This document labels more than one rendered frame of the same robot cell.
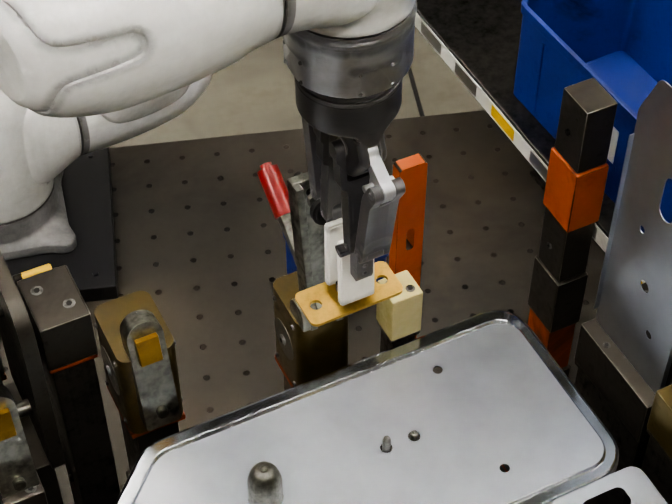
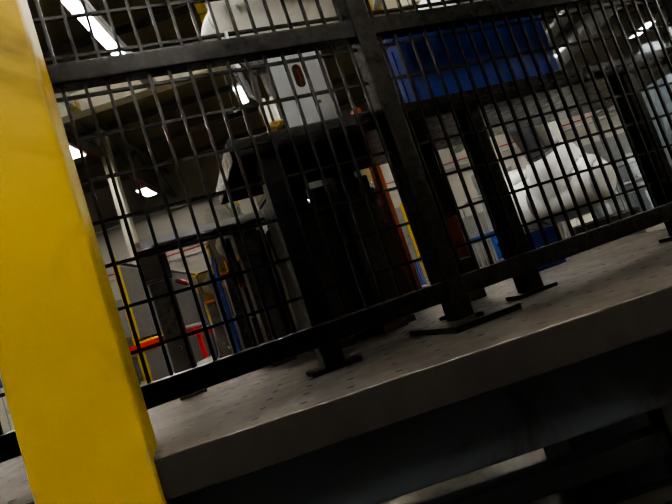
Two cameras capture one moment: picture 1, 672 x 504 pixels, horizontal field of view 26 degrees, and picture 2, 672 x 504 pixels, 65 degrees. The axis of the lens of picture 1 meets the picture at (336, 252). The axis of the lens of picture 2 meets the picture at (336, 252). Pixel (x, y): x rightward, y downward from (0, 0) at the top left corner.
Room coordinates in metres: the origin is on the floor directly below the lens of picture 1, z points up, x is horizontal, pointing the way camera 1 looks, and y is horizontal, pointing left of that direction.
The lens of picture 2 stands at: (0.99, -1.30, 0.79)
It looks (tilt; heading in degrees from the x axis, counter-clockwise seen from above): 5 degrees up; 98
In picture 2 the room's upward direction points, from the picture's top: 18 degrees counter-clockwise
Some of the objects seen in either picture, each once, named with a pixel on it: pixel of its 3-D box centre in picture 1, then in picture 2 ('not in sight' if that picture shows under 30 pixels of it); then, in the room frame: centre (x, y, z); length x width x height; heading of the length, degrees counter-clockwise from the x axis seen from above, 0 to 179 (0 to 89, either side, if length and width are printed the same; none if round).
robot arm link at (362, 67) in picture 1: (348, 31); not in sight; (0.77, -0.01, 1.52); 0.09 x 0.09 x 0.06
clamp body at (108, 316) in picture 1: (146, 428); not in sight; (0.90, 0.20, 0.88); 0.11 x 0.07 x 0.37; 26
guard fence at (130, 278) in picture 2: not in sight; (182, 333); (-2.47, 5.90, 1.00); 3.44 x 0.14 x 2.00; 98
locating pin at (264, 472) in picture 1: (265, 487); not in sight; (0.74, 0.06, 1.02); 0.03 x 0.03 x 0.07
